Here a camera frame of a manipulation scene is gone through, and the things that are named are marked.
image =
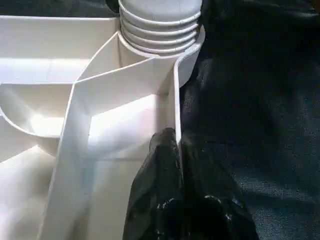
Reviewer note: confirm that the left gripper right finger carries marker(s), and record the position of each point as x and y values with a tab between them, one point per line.
215	205

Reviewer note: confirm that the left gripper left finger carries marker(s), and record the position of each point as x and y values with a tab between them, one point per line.
155	200

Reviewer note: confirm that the white plastic table top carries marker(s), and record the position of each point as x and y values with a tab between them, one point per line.
60	100

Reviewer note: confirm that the white plastic table leg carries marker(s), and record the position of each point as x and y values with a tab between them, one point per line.
160	22

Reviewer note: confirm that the black plastic mat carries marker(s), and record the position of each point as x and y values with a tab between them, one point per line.
260	110

